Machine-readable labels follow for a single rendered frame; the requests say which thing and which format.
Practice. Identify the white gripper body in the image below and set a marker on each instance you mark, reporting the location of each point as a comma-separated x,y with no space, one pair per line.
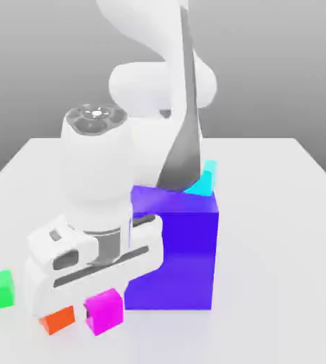
140,244

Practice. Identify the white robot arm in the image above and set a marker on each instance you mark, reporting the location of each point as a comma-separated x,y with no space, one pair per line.
94,170

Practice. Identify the small cyan cube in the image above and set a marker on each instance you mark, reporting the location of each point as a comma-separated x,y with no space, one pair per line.
205,182

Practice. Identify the large blue box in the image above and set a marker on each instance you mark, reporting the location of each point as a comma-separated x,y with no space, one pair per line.
188,256

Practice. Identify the small orange cube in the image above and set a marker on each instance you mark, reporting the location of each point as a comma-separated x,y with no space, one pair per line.
59,320

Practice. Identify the small magenta cube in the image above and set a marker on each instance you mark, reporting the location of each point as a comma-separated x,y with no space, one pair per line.
105,311

